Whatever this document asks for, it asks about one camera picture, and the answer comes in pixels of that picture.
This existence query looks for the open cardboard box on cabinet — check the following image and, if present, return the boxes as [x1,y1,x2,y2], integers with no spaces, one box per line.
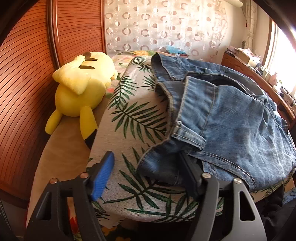
[236,48,258,68]

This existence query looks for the yellow plush toy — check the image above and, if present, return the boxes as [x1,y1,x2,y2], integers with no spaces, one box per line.
[45,52,117,148]

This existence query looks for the wooden louvered wardrobe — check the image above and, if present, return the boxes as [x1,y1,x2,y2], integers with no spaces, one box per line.
[1,1,106,209]

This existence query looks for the floral pink blanket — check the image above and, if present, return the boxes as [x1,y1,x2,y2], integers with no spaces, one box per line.
[106,50,175,98]

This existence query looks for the beige window curtain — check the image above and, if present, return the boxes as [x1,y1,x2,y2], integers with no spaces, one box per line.
[242,0,257,50]

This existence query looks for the circle patterned sheer curtain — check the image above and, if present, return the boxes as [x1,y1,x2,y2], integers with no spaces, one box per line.
[104,1,228,62]

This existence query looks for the white air conditioner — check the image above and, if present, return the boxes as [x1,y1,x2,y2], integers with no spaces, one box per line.
[225,0,243,8]

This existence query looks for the wooden side cabinet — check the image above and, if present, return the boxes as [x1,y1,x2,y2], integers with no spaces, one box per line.
[221,51,295,131]

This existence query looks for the blue denim jeans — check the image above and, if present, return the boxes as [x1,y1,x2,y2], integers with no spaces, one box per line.
[137,54,295,191]

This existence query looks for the palm leaf print quilt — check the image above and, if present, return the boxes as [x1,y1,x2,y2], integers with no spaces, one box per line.
[89,57,295,227]

